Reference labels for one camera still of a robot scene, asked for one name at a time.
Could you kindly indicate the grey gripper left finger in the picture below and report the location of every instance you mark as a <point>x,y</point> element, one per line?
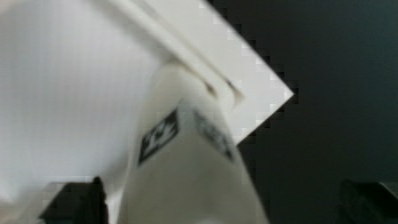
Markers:
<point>78,206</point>

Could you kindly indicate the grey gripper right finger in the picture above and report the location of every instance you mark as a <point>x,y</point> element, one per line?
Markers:
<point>367,203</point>

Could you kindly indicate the white desk tabletop tray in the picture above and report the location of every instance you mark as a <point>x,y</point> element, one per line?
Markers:
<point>83,48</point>

